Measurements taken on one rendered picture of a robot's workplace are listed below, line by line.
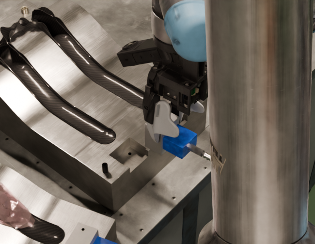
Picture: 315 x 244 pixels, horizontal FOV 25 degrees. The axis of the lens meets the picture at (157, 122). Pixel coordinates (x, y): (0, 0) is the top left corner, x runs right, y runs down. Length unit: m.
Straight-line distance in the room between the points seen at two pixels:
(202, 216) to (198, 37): 0.77
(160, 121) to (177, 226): 0.41
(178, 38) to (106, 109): 0.46
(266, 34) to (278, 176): 0.12
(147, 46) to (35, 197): 0.32
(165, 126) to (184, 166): 0.21
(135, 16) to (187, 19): 0.77
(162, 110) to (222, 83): 0.55
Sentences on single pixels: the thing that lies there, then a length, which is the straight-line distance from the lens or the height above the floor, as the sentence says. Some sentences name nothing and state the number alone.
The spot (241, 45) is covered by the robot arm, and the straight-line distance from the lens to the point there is 0.54.
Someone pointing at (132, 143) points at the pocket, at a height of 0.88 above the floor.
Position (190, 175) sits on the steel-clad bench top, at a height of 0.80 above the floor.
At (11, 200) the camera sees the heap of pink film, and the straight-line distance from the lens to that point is 1.17.
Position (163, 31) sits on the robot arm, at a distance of 1.00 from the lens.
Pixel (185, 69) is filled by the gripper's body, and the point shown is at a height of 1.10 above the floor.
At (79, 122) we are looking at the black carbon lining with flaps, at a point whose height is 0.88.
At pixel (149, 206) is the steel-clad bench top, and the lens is 1.25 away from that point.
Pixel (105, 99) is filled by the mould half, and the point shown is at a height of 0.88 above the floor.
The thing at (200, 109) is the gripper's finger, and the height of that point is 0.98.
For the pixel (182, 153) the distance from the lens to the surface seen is 1.16.
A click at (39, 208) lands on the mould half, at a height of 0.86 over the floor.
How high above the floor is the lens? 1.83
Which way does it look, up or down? 48 degrees down
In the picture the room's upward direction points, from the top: straight up
